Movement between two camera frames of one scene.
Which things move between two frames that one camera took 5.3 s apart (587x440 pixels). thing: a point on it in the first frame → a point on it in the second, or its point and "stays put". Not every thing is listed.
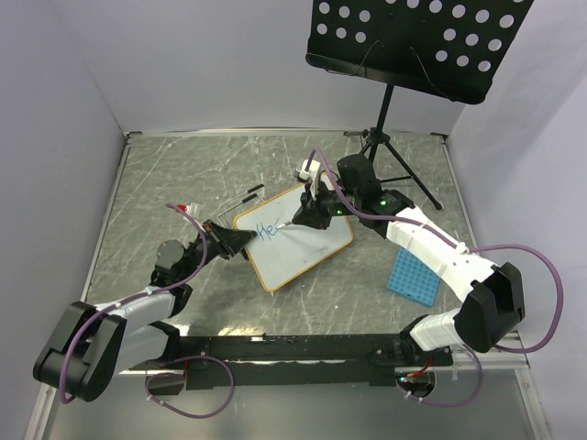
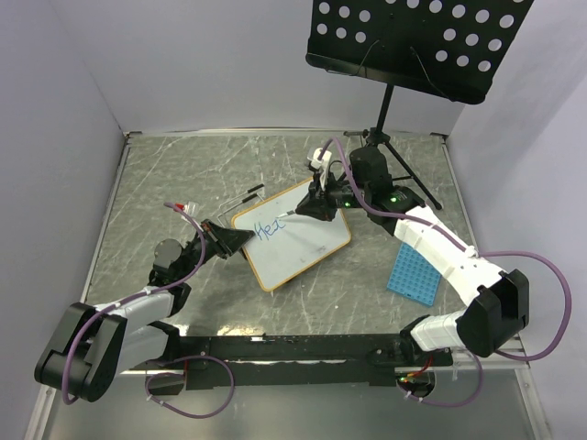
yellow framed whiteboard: (280, 255) stays put
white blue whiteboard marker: (289, 223) → (289, 213)
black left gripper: (233, 239) stays put
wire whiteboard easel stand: (243, 201) stays put
